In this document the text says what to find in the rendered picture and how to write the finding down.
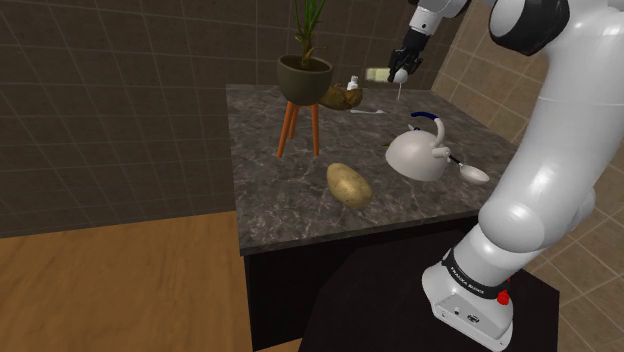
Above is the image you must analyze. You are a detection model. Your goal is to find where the pale green box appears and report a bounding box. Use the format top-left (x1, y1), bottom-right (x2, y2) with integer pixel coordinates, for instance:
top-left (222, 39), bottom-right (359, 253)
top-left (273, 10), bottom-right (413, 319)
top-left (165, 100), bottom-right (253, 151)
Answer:
top-left (364, 67), bottom-right (391, 84)

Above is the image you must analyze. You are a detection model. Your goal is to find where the potted plant on orange legs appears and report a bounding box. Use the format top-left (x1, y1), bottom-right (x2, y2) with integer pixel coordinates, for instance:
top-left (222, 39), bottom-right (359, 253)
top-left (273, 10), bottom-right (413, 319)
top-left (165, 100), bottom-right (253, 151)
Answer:
top-left (275, 0), bottom-right (335, 160)

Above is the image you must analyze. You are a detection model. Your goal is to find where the white spoon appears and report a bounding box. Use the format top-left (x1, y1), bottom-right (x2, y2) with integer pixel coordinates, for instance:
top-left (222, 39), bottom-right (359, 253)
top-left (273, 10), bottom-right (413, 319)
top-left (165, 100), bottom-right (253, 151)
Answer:
top-left (393, 68), bottom-right (410, 102)

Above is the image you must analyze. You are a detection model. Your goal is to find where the white kettle with blue handle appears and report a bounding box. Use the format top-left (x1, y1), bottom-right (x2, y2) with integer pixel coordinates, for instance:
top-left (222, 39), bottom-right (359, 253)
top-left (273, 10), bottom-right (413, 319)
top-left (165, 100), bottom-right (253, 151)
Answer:
top-left (384, 111), bottom-right (453, 183)

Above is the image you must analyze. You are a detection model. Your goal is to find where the brown potato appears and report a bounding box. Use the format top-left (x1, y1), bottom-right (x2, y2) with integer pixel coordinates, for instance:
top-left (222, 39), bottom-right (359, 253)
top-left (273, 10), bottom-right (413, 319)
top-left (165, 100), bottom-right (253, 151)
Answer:
top-left (325, 162), bottom-right (374, 210)

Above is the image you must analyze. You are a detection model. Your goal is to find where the brown bread loaf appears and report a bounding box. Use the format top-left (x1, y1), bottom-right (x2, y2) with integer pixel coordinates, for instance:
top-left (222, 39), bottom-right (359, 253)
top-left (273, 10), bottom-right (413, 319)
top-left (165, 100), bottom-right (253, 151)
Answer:
top-left (319, 83), bottom-right (365, 112)

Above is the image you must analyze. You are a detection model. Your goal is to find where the dark robot stand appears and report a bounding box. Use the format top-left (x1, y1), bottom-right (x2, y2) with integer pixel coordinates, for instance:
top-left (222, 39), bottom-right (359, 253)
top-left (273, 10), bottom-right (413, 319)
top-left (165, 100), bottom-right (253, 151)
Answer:
top-left (298, 228), bottom-right (561, 352)

